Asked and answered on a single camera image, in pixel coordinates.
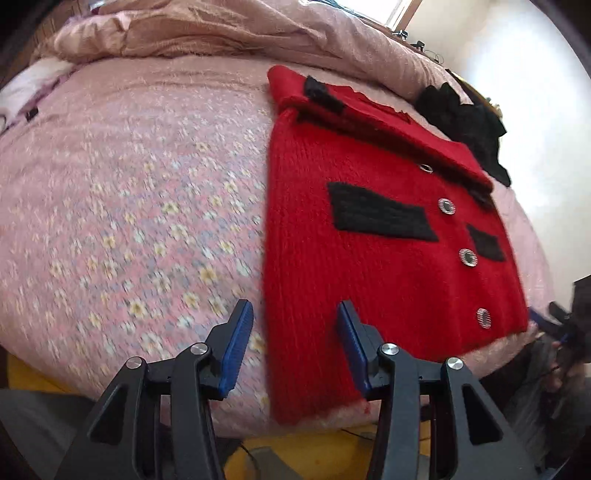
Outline black knit garment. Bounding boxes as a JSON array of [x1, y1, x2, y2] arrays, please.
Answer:
[[414, 83, 512, 188]]

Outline grey fuzzy cloth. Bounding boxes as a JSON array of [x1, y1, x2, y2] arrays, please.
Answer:
[[502, 333, 588, 472]]

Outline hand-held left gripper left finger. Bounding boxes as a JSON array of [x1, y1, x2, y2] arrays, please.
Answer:
[[55, 299, 254, 480]]

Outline white purple cloth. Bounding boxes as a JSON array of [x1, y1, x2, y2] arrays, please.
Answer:
[[0, 58, 77, 134]]

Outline window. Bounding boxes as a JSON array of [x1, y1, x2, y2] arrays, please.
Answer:
[[383, 0, 424, 31]]

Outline red knit cardigan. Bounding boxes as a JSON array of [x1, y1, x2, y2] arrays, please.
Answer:
[[261, 65, 530, 426]]

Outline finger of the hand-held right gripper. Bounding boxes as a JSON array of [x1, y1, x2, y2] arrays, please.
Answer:
[[529, 301, 578, 346]]

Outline pink fuzzy blanket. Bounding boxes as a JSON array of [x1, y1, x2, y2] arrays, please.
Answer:
[[44, 0, 467, 109]]

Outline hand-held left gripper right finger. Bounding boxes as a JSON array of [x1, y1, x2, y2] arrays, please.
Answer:
[[335, 300, 541, 480]]

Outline pink floral bed sheet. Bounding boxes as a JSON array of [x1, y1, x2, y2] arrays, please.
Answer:
[[0, 55, 555, 437]]

